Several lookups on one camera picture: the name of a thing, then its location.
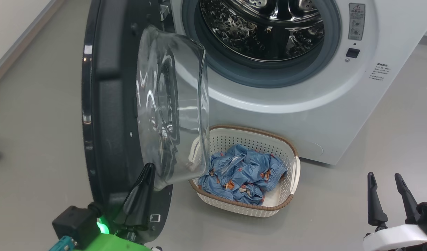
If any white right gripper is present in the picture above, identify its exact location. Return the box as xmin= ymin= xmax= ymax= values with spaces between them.
xmin=363 ymin=172 xmax=427 ymax=251

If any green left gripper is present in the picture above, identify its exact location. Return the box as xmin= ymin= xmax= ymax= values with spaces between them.
xmin=72 ymin=162 xmax=156 ymax=251

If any black round glass washer door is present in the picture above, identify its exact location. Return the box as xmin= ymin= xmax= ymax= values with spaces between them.
xmin=82 ymin=0 xmax=210 ymax=244

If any blue bear-print pajama shirt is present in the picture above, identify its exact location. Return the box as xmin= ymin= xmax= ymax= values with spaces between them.
xmin=198 ymin=144 xmax=270 ymax=204

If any white front-load washing machine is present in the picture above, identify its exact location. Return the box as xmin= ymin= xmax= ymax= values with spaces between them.
xmin=161 ymin=0 xmax=427 ymax=166

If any stainless steel washing machine drum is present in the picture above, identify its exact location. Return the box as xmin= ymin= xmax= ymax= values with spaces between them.
xmin=200 ymin=0 xmax=325 ymax=62

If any round drain filter cover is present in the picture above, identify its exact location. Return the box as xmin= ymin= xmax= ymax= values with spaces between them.
xmin=297 ymin=139 xmax=324 ymax=157

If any white perforated basket brown rim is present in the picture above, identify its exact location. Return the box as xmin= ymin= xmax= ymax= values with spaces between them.
xmin=188 ymin=125 xmax=301 ymax=218

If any small black text label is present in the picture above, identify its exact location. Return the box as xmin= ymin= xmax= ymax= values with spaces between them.
xmin=370 ymin=63 xmax=392 ymax=82

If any grey warning instruction sticker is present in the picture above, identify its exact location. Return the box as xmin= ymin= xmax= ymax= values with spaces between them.
xmin=349 ymin=3 xmax=366 ymax=41

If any teal left camera cable connector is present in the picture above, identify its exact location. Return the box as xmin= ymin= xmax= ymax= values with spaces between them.
xmin=49 ymin=236 xmax=78 ymax=251

